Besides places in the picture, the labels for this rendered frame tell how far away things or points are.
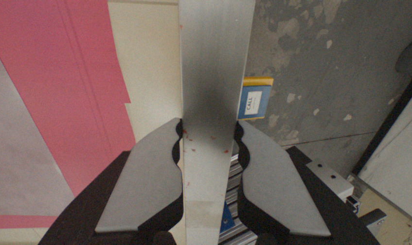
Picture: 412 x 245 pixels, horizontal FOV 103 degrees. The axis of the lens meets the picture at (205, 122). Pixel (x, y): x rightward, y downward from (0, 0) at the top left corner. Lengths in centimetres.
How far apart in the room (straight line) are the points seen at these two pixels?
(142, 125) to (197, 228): 12
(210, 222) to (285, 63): 168
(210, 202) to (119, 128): 11
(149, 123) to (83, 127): 6
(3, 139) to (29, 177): 5
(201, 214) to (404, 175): 354
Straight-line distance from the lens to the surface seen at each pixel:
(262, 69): 167
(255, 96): 49
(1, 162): 28
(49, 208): 32
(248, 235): 56
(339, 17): 208
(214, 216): 19
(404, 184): 369
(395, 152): 361
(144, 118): 16
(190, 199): 17
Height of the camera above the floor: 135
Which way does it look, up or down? 57 degrees down
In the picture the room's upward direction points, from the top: 152 degrees clockwise
